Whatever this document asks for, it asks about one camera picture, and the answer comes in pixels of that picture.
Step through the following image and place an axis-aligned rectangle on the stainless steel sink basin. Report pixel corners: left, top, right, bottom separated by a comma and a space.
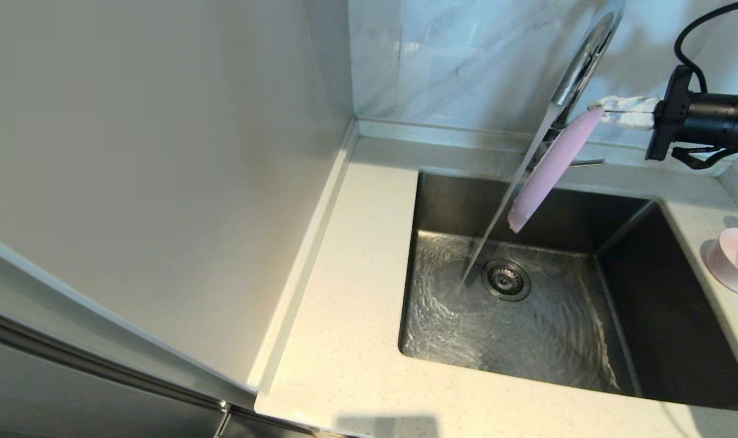
397, 169, 738, 409

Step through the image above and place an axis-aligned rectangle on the chrome gooseneck faucet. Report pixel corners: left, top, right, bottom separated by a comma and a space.
529, 0, 625, 177

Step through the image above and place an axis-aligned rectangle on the steel bar door handle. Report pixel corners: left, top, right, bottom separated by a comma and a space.
0, 296, 318, 437

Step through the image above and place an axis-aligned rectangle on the pink bowl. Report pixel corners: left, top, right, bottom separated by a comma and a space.
705, 228, 738, 297

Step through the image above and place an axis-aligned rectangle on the lavender round plate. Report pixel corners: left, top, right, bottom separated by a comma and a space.
507, 108, 605, 234

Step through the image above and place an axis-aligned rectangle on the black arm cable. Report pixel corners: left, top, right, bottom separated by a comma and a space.
674, 0, 738, 170

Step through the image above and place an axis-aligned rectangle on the white grey appliance door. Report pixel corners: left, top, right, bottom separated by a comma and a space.
0, 214, 321, 438

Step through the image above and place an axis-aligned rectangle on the round metal drain strainer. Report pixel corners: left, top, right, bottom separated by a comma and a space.
481, 259, 532, 302

